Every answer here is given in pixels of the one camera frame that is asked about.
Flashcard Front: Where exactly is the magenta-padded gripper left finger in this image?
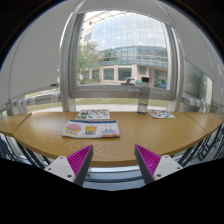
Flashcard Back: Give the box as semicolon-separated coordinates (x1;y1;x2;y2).
44;144;95;187

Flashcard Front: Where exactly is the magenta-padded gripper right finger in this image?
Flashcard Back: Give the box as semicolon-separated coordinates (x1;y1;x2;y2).
134;144;184;185

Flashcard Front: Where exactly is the small colourful sticker sheet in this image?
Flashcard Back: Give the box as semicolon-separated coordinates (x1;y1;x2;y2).
147;109;177;120

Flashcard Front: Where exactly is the large colourful sticker sheet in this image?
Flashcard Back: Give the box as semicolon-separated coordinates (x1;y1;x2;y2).
75;109;111;121

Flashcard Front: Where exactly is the green tree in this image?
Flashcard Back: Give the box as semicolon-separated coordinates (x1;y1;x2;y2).
79;41;102;85

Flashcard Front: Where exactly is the glass-fronted building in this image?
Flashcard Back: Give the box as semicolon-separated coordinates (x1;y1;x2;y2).
81;10;170;90

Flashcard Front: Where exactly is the grey window frame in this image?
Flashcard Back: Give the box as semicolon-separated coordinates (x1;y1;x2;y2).
59;9;186;113

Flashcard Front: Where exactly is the grey window handle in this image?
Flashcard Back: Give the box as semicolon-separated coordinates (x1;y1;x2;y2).
121;76;136;86

